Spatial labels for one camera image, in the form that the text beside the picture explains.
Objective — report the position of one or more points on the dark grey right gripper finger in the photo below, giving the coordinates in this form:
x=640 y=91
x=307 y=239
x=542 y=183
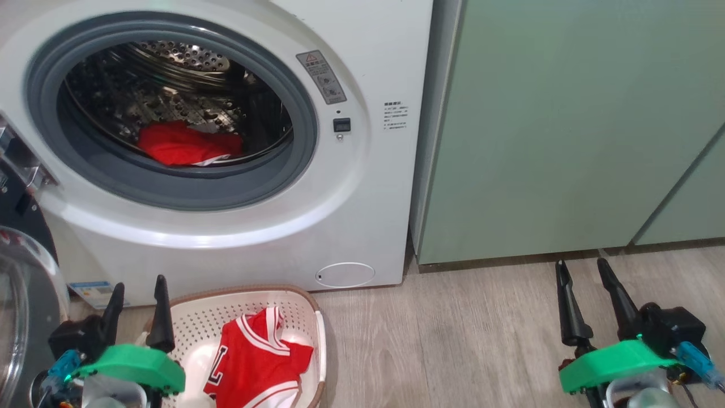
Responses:
x=623 y=311
x=572 y=323

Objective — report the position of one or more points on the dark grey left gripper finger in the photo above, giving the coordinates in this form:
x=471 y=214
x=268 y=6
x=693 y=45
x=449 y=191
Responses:
x=161 y=323
x=113 y=317

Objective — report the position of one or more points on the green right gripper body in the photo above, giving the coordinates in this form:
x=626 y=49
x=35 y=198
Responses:
x=617 y=362

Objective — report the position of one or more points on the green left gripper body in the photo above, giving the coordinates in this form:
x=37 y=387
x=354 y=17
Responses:
x=136 y=368

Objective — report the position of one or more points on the round black glass washer door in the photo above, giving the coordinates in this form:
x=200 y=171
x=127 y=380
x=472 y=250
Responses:
x=28 y=294

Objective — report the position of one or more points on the red jersey with white trim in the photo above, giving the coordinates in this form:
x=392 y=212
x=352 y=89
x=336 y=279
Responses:
x=255 y=362

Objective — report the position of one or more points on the red garment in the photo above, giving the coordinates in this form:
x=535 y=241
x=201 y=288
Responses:
x=181 y=144

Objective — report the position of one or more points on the cream perforated laundry basket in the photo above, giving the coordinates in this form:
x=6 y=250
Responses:
x=192 y=328

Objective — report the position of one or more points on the grey rubber door gasket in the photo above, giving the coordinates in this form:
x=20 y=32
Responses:
x=294 y=153

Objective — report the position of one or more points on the white front-load washing machine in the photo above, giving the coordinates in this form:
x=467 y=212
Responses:
x=362 y=187

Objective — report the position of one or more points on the black door latch socket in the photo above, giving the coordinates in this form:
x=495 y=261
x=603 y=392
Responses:
x=341 y=124

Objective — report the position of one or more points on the blue energy label sticker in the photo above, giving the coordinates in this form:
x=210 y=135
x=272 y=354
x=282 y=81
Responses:
x=90 y=293

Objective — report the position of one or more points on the pale green cabinet panel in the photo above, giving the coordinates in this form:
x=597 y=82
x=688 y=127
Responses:
x=694 y=198

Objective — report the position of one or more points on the oval drain filter cover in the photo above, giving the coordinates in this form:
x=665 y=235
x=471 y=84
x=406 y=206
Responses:
x=345 y=275

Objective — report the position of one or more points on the pale green cabinet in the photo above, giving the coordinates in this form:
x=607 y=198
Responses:
x=538 y=130

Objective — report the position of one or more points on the perforated steel washer drum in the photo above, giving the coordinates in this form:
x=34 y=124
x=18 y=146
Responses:
x=141 y=90

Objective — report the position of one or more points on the grey warning sticker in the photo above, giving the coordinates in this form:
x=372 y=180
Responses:
x=321 y=76

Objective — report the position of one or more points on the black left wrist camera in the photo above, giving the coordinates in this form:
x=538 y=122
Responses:
x=76 y=337

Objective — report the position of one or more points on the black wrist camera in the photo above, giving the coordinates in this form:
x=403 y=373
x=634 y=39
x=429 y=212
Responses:
x=76 y=337
x=674 y=326

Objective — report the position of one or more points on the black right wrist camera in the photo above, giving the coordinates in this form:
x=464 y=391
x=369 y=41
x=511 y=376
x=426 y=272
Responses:
x=674 y=326

